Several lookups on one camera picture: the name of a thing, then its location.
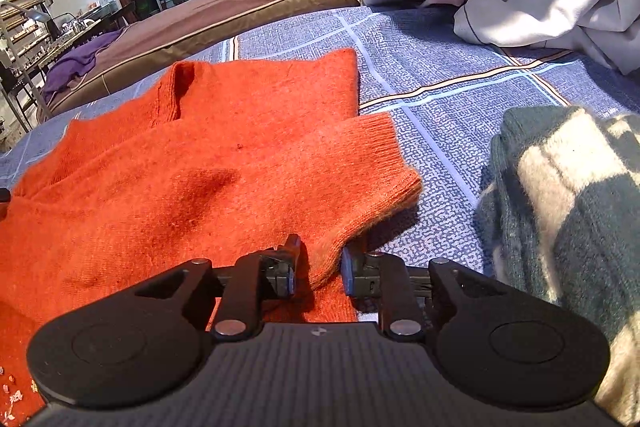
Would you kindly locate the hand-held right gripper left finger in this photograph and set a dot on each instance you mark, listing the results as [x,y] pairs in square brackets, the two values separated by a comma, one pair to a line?
[291,279]

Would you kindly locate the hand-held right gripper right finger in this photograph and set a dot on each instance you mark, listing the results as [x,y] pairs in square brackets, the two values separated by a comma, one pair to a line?
[347,279]

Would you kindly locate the orange knit sweater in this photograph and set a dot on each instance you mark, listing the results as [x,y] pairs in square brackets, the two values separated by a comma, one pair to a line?
[175,167]

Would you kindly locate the green and white checkered sweater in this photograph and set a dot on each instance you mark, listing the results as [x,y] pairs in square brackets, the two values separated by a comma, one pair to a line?
[565,217]

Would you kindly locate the blue plaid bedsheet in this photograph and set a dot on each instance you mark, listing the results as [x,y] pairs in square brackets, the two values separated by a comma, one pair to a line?
[440,72]

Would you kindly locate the brown mattress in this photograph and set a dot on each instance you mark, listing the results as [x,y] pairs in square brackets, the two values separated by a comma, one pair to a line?
[225,7]

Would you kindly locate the purple cloth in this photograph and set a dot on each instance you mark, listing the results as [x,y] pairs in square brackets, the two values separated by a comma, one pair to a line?
[75,57]

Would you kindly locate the wooden display rack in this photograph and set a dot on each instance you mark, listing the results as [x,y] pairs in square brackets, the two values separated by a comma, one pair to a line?
[25,37]

